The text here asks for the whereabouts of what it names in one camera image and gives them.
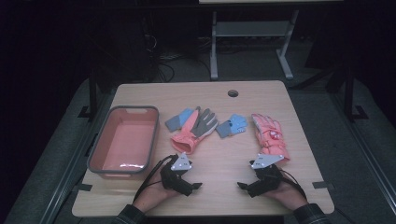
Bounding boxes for person's right hand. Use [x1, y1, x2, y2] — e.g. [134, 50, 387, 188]
[263, 172, 309, 212]

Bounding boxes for person's left hand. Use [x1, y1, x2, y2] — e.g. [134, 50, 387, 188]
[133, 173, 182, 215]

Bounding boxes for grey metal floor rail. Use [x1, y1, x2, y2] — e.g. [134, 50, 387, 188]
[331, 91, 396, 208]
[38, 91, 115, 224]

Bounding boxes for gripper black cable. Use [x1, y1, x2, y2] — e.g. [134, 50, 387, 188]
[133, 154, 176, 203]
[277, 169, 308, 201]

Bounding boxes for blue knit glove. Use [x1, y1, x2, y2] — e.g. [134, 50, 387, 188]
[164, 107, 195, 133]
[216, 113, 249, 139]

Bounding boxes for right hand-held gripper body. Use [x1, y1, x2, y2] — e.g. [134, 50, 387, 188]
[247, 153, 285, 199]

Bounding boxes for black floor cables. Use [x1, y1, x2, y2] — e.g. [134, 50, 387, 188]
[142, 33, 213, 84]

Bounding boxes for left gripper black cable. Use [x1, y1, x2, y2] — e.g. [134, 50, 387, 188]
[133, 154, 176, 203]

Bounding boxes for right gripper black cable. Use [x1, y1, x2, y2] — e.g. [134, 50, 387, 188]
[277, 169, 308, 201]

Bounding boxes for pink glove grey palm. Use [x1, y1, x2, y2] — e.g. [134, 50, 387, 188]
[170, 105, 219, 155]

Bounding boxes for grey metal table frame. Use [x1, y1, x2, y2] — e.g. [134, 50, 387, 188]
[209, 8, 300, 81]

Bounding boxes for pink glove with print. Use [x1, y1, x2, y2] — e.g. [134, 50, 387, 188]
[250, 113, 291, 162]

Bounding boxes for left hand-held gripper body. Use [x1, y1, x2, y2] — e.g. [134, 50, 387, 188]
[160, 152, 195, 197]

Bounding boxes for pink plastic basket grey rim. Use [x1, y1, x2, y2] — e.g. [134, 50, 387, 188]
[87, 105, 161, 180]

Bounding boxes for black stand post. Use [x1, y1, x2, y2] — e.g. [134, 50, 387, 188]
[78, 66, 99, 121]
[343, 60, 370, 123]

